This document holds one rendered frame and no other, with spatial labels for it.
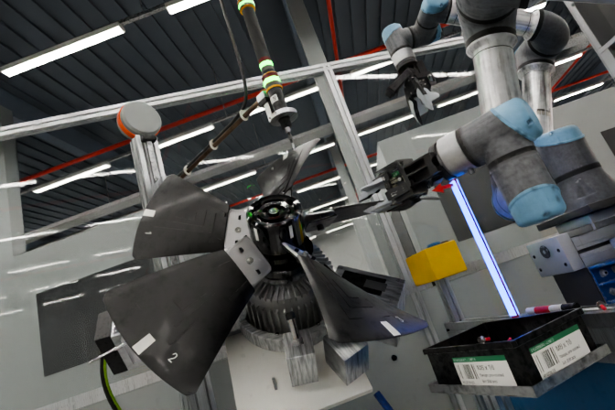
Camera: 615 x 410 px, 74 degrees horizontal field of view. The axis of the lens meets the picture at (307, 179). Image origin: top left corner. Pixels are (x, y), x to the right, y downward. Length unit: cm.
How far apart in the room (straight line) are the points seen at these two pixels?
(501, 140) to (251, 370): 66
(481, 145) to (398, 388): 114
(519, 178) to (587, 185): 61
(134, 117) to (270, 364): 108
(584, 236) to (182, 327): 95
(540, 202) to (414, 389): 113
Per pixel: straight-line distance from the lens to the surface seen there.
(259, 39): 111
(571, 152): 131
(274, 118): 99
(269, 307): 92
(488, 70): 89
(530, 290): 193
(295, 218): 83
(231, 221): 95
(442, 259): 122
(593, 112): 476
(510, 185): 70
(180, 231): 100
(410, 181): 75
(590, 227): 126
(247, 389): 93
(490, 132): 71
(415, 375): 169
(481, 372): 76
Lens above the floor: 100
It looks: 18 degrees up
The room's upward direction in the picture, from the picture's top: 19 degrees counter-clockwise
